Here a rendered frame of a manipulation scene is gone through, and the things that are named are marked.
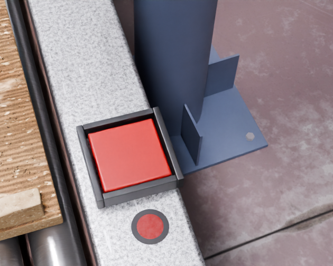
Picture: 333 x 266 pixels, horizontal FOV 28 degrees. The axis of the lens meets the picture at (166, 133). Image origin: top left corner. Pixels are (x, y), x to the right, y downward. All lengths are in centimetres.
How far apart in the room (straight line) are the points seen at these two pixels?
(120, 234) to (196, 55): 88
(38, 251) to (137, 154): 12
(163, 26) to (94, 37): 65
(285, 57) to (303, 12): 18
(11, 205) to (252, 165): 117
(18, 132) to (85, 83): 9
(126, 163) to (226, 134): 110
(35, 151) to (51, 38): 14
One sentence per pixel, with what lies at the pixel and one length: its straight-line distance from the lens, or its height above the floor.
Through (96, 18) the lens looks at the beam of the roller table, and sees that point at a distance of 68.
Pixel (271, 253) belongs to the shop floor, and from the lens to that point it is 155.
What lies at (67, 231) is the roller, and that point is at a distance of 56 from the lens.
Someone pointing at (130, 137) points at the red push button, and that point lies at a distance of 58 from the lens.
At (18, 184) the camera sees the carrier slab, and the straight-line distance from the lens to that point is 56.
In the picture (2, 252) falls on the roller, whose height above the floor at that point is 92.
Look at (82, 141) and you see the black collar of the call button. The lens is 58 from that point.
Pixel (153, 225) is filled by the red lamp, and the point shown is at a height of 92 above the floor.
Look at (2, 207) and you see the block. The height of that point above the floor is 96.
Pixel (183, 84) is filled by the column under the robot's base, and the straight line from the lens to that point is 147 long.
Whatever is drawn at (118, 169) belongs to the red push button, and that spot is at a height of 93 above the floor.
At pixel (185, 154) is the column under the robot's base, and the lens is 162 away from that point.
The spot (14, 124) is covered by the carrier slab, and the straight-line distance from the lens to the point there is 59.
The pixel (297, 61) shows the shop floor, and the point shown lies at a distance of 184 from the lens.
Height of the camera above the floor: 143
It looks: 59 degrees down
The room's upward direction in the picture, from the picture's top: 4 degrees clockwise
